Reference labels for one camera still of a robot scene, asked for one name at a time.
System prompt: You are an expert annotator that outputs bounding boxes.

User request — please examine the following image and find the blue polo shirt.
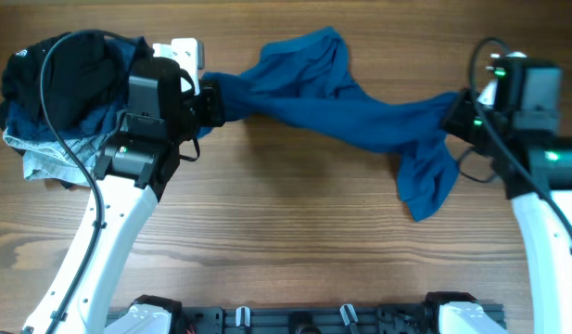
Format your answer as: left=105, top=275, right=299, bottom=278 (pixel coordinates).
left=203, top=27, right=459, bottom=221

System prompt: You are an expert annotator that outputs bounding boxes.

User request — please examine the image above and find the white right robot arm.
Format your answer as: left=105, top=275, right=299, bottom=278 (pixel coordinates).
left=441, top=89, right=572, bottom=333

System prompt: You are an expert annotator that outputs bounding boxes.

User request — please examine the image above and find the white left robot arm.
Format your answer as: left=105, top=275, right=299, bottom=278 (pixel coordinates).
left=22, top=81, right=224, bottom=333

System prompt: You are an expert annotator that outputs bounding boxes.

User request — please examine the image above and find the black folded garment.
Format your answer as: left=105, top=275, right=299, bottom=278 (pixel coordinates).
left=0, top=34, right=119, bottom=138

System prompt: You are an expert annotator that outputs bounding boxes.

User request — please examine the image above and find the light grey denim garment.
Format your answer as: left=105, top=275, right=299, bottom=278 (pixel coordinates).
left=3, top=128, right=108, bottom=186

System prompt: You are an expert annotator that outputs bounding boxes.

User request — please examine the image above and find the navy folded garment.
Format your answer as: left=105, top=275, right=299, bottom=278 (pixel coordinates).
left=3, top=36, right=147, bottom=142

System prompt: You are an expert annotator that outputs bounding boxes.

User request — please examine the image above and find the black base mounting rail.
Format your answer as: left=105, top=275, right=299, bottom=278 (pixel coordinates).
left=104, top=291, right=507, bottom=334

